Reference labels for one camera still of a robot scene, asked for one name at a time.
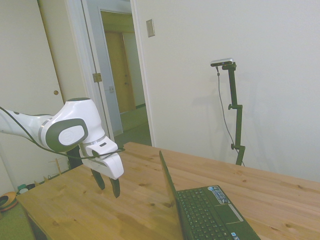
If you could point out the white open door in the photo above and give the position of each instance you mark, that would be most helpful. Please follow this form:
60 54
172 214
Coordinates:
113 117

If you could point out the black laptop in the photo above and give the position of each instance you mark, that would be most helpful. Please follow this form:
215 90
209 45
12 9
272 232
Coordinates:
200 215

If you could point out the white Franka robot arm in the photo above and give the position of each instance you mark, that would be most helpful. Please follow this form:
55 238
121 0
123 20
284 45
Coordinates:
77 112

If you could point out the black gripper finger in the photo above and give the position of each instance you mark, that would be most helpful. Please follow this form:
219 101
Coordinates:
99 181
115 188

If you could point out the orange bowl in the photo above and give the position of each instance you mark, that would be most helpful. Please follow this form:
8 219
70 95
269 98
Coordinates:
8 198

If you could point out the metal door latch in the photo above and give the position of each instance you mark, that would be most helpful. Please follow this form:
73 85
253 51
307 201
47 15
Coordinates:
111 89

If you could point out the teal and white cup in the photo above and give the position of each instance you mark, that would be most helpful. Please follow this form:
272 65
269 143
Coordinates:
22 189

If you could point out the brown wooden door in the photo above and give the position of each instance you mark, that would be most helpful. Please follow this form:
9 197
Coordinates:
120 75

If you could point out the grey camera on stand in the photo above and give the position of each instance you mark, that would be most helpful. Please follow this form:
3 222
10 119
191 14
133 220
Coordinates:
222 62

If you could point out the metal wall switch plate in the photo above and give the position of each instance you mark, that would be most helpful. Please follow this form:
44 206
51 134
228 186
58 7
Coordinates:
150 28

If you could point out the black tower speaker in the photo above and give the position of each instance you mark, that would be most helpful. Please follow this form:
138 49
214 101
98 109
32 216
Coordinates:
75 163

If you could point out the black bowl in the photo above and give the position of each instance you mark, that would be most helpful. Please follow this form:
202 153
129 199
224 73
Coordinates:
31 186

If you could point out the camera on black stand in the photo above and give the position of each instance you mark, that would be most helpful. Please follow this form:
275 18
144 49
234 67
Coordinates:
220 100

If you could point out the brass door hinge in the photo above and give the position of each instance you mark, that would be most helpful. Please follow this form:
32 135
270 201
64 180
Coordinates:
97 77

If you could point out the small wooden rack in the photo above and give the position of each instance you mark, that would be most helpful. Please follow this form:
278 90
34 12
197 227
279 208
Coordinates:
58 167

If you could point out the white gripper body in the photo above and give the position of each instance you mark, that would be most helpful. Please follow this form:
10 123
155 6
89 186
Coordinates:
112 166

